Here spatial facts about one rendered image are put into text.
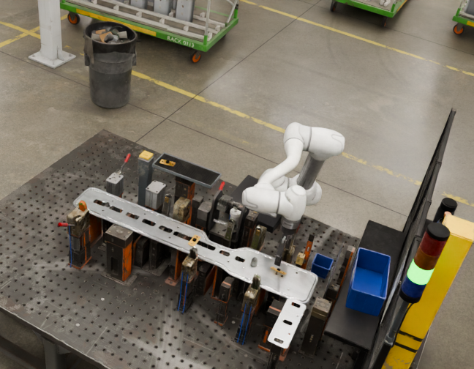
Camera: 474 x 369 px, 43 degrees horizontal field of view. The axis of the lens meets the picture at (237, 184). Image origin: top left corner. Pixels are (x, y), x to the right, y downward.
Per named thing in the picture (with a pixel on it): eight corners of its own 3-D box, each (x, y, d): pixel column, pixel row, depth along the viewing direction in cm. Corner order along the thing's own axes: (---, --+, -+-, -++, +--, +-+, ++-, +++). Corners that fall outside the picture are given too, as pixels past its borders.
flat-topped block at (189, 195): (170, 230, 363) (175, 171, 336) (176, 223, 369) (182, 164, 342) (185, 236, 361) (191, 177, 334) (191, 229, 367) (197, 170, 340)
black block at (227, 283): (210, 325, 312) (216, 286, 294) (218, 310, 320) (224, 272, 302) (224, 331, 310) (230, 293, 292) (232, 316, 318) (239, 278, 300)
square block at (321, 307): (298, 353, 305) (312, 306, 283) (302, 342, 311) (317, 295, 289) (312, 359, 303) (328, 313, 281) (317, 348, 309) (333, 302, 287)
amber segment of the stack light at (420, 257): (411, 266, 185) (418, 251, 181) (415, 252, 190) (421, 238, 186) (433, 274, 183) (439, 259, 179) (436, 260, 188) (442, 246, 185)
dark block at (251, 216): (235, 272, 343) (245, 217, 318) (240, 265, 348) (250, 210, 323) (243, 276, 342) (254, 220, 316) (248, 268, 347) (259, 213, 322)
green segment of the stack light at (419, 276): (405, 279, 189) (411, 266, 185) (409, 266, 194) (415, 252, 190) (426, 288, 187) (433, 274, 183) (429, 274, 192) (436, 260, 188)
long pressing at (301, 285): (66, 208, 325) (66, 206, 324) (91, 186, 342) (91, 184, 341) (306, 307, 292) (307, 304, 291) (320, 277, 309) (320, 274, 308)
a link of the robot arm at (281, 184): (254, 188, 387) (260, 162, 373) (282, 192, 388) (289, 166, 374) (253, 205, 375) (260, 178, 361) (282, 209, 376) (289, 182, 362)
